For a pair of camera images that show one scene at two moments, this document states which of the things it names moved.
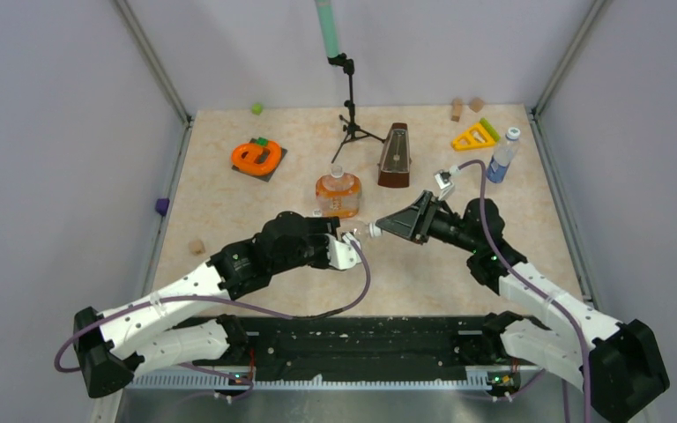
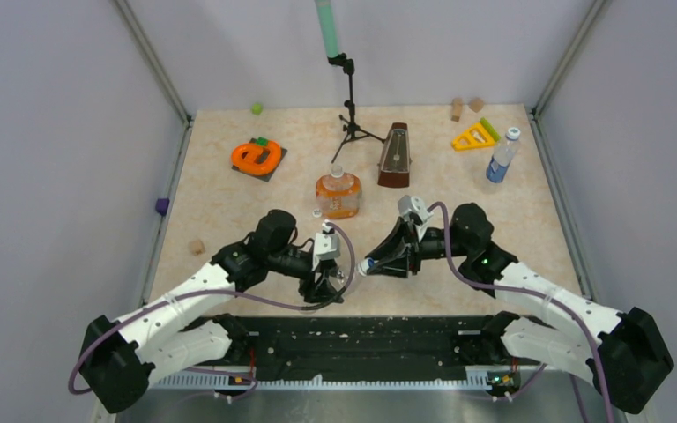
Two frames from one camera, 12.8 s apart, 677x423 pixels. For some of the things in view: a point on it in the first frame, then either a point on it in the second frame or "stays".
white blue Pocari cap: (374, 231) -> (364, 266)
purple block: (161, 205) stays
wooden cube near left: (197, 247) stays
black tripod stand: (351, 129) stays
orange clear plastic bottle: (339, 193) stays
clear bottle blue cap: (359, 228) -> (339, 285)
